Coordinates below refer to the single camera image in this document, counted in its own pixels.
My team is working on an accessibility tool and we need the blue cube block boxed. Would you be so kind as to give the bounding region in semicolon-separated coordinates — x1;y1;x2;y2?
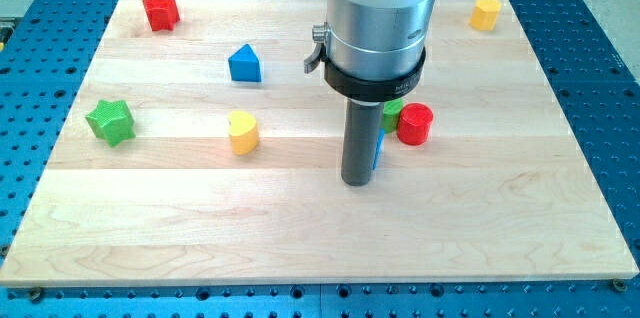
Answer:
372;128;386;171

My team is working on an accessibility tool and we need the wooden board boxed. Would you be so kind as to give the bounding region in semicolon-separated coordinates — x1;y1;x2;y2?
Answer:
1;0;638;287

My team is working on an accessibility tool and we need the left board clamp screw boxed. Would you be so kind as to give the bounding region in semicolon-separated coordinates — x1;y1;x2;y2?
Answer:
26;287;44;304

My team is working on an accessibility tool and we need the board clamp screw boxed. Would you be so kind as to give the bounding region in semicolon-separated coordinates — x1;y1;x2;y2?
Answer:
26;287;44;304
610;279;627;293

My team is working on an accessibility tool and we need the right board clamp screw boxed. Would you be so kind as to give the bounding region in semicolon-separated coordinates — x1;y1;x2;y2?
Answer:
610;279;627;293

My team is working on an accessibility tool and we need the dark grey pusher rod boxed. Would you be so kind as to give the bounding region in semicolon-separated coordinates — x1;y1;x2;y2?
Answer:
341;100;383;186

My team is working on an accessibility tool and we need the yellow heart block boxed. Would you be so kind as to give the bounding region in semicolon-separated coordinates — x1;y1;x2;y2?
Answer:
228;111;259;155

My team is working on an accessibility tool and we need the red cylinder block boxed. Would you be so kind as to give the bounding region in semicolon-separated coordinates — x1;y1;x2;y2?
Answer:
396;103;434;146

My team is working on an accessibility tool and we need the blue triangle block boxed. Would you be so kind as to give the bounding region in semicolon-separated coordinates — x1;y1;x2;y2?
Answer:
228;44;262;83

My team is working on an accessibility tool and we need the red star block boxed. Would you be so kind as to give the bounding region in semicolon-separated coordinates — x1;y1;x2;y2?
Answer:
142;0;180;31

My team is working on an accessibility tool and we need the green star block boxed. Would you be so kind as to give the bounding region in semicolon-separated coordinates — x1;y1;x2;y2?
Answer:
85;100;136;147

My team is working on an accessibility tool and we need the yellow hexagon block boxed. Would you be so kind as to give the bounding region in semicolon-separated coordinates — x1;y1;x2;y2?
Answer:
469;0;502;31

